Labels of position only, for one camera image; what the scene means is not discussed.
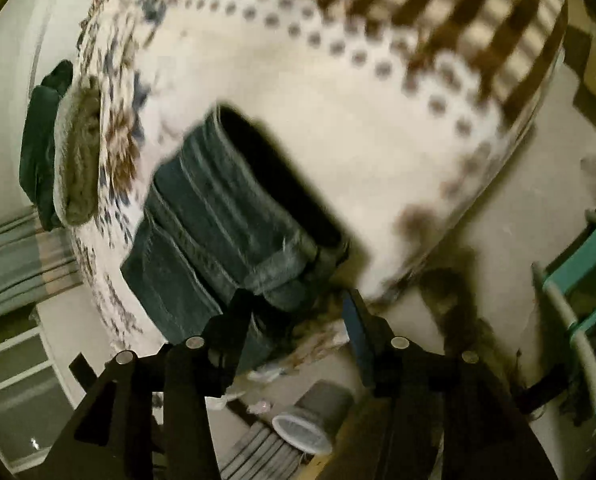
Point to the window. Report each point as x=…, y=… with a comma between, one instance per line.
x=23, y=400

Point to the floral quilt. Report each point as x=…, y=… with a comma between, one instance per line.
x=353, y=135

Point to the teal rack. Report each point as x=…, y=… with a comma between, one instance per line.
x=585, y=270

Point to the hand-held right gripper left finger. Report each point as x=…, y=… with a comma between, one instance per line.
x=188, y=385

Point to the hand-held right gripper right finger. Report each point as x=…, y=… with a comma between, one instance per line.
x=355, y=322

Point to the dark green jacket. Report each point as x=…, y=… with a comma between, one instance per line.
x=40, y=150

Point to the grey folded towel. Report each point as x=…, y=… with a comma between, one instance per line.
x=78, y=160

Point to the brown checked sheet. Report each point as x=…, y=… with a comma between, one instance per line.
x=453, y=20

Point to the blue denim pants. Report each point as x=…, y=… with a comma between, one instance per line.
x=218, y=220

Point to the grey striped curtain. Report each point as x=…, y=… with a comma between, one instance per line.
x=18, y=270

